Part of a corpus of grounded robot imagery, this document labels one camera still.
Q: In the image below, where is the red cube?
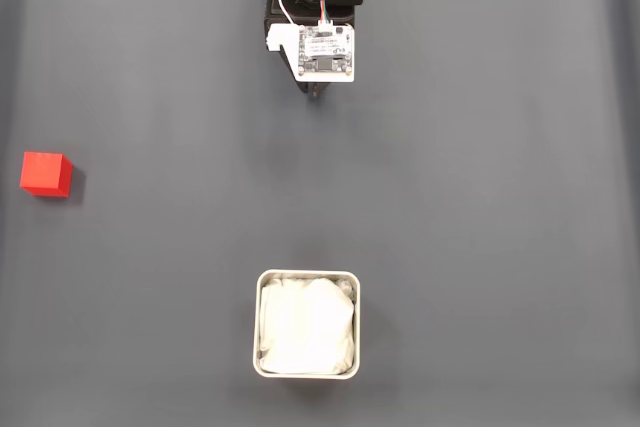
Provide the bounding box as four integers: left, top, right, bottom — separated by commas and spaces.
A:
19, 151, 74, 200

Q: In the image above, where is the white square box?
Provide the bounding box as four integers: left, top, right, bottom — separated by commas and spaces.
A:
252, 269, 361, 381

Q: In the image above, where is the white crumpled cloth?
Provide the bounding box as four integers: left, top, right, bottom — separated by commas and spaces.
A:
257, 274, 357, 376

